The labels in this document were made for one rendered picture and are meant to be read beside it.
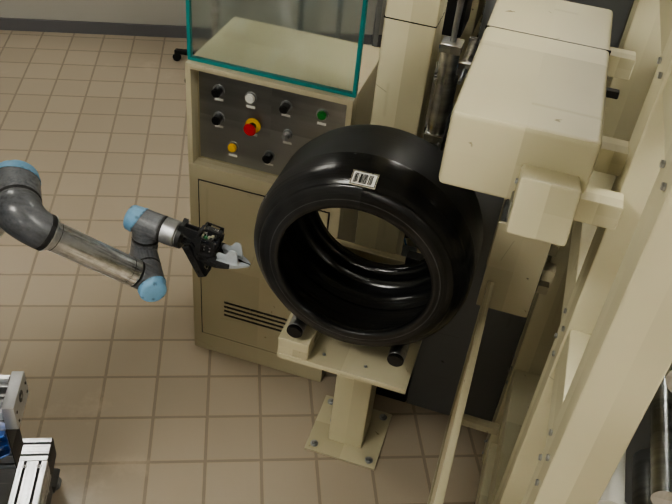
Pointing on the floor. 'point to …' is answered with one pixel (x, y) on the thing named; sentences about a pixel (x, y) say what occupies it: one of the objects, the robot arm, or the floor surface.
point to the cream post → (397, 76)
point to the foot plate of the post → (369, 452)
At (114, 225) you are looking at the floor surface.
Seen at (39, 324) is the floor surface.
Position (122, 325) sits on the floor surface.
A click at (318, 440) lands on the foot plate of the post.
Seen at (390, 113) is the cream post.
